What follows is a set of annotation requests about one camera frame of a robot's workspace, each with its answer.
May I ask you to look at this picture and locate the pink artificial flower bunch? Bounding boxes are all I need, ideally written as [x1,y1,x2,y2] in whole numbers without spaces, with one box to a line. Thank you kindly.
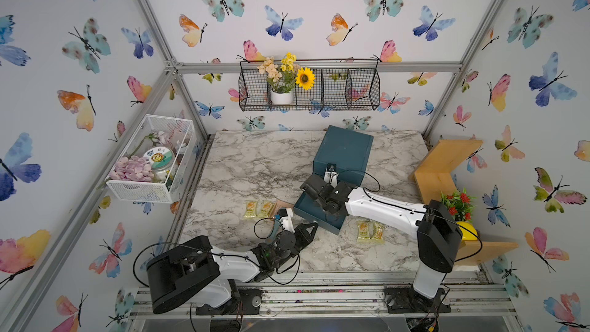
[109,155,155,182]

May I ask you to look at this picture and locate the teal handled brush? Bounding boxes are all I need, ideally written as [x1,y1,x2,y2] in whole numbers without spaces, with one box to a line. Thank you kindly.
[268,215,282,241]

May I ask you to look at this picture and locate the black wire wall basket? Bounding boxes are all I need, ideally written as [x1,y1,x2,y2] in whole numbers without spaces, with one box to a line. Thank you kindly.
[238,58,381,114]

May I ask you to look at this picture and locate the wooden wall shelf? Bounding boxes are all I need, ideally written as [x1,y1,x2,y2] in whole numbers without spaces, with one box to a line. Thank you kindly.
[411,139,519,266]

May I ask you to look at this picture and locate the white mesh wall basket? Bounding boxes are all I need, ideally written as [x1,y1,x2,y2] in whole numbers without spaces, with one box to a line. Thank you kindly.
[105,115,196,204]

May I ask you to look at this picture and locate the dark teal drawer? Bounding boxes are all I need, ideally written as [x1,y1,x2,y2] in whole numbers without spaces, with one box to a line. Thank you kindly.
[293,193,348,235]

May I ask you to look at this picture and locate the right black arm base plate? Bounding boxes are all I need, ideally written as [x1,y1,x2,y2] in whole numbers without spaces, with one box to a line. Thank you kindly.
[384,286,451,314]

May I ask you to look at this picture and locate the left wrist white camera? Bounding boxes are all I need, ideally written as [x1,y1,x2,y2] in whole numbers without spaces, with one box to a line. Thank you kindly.
[275,207,294,233]

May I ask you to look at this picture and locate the round green label tin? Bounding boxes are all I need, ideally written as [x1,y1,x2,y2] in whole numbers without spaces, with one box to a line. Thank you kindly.
[143,146,175,172]

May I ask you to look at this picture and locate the dark teal drawer cabinet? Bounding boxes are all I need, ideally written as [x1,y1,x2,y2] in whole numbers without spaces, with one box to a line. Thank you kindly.
[313,125,373,186]

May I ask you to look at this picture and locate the wrist white camera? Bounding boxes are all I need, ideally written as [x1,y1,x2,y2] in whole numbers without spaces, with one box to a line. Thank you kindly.
[324,164,338,186]
[275,207,294,233]

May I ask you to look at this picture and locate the yellow toy on shelf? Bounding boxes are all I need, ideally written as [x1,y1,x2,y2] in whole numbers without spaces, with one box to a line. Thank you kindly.
[457,221,478,241]

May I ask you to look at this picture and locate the yellow cookie packet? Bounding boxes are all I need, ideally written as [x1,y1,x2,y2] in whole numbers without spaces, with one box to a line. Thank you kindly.
[356,221,371,243]
[371,221,385,244]
[244,201,258,219]
[258,201,275,218]

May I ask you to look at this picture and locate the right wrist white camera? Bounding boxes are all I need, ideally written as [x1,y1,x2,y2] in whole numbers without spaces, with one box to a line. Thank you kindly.
[324,164,338,186]

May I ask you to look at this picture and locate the white pot yellow flowers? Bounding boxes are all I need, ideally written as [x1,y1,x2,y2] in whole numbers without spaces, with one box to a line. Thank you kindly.
[258,52,316,106]

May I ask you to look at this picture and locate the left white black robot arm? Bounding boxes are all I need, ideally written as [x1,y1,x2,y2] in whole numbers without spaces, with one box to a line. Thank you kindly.
[146,223,318,314]

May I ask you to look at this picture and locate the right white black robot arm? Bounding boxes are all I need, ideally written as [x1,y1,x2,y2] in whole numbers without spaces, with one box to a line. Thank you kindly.
[301,174,462,300]

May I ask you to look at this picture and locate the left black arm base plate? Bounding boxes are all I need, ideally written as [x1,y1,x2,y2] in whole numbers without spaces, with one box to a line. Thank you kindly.
[193,288,262,317]

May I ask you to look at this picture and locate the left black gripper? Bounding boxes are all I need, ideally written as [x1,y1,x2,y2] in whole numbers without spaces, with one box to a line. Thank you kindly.
[271,223,317,271]

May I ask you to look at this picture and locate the red flower green plant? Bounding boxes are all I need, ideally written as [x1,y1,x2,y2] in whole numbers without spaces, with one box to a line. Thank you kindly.
[441,190,475,222]

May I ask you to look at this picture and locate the pink wooden brush tray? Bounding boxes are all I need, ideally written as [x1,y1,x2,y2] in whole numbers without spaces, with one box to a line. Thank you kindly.
[270,200,293,217]

